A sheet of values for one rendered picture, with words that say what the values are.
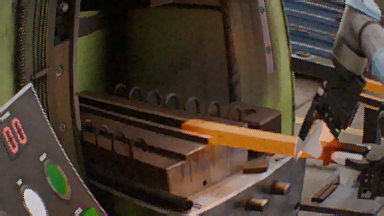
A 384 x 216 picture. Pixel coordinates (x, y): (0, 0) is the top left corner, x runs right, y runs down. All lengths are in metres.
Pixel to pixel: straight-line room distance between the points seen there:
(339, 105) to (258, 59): 0.55
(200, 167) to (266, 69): 0.42
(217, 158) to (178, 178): 0.09
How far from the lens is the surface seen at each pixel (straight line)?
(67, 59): 1.14
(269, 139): 1.14
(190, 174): 1.19
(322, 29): 5.00
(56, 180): 0.81
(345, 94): 1.02
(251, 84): 1.52
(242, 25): 1.48
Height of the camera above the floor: 1.41
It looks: 18 degrees down
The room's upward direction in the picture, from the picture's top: 3 degrees counter-clockwise
